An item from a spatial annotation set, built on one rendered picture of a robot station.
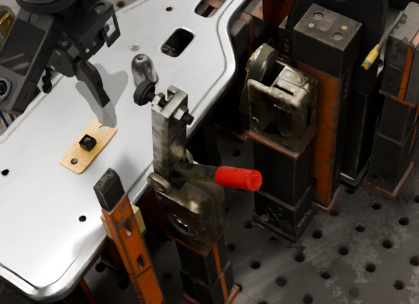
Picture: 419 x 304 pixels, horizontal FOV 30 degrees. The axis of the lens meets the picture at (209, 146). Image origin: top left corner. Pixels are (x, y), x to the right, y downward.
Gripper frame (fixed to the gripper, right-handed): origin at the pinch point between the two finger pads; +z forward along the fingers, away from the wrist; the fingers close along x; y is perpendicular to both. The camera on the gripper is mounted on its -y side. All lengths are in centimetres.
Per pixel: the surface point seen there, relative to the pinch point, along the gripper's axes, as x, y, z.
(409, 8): -27.5, 35.1, 0.2
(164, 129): -16.5, -1.9, -10.4
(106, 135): -1.1, 2.3, 7.9
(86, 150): -0.3, -0.9, 7.9
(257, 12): 8, 53, 37
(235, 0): -3.0, 30.9, 7.5
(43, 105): 9.6, 1.9, 8.1
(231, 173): -23.3, -0.3, -5.3
